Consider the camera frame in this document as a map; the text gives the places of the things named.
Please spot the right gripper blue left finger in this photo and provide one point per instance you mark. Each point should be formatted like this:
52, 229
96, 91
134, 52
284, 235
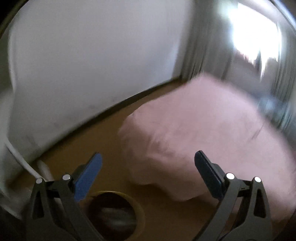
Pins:
85, 175

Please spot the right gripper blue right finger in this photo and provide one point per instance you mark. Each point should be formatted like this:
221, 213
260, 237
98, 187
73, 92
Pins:
212, 175

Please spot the yellow rimmed trash bin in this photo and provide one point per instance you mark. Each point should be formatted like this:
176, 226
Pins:
115, 215

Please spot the pink bed blanket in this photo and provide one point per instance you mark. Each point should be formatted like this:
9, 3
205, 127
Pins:
160, 138

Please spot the grey window curtain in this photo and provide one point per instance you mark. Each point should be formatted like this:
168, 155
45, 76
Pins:
250, 44

